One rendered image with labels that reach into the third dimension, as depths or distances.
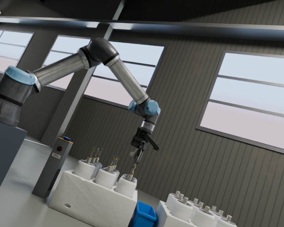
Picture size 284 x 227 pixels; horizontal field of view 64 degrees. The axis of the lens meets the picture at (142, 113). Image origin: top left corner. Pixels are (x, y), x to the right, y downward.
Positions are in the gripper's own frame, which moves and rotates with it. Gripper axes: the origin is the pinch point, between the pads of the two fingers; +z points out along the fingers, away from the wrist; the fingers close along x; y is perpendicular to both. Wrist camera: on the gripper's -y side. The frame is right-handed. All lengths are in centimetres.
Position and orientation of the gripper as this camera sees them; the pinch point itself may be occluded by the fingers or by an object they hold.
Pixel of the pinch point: (136, 163)
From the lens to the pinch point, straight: 135.9
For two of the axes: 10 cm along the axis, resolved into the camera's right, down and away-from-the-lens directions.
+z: -3.7, 9.1, -1.9
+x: -1.9, -2.7, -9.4
